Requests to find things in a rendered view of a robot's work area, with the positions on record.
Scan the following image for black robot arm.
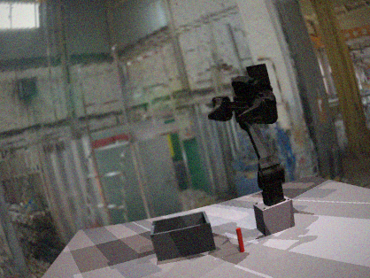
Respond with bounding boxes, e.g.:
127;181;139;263
232;64;286;206

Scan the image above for red peg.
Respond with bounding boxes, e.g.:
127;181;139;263
236;228;245;252

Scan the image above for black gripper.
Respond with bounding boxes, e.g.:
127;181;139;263
208;93;278;124

